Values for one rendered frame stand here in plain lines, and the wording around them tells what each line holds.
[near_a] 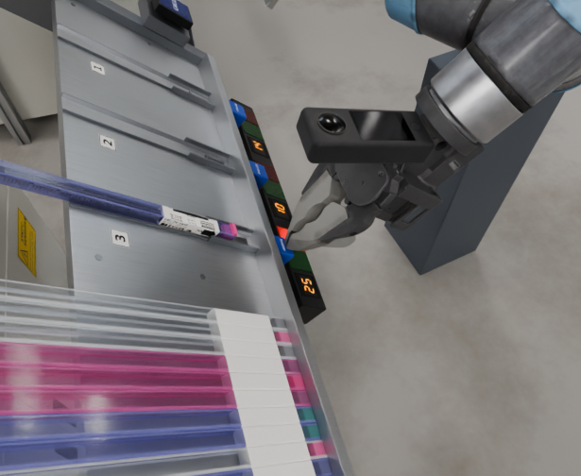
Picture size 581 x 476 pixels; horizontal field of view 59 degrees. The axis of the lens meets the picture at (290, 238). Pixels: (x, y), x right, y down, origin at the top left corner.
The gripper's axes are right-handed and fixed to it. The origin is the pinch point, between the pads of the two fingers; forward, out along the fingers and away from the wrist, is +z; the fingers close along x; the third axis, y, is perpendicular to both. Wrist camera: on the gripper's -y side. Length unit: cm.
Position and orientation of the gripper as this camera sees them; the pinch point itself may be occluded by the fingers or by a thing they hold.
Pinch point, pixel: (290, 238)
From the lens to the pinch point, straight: 53.8
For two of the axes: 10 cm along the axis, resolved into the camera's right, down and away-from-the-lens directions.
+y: 7.0, 2.0, 6.8
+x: -2.8, -8.0, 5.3
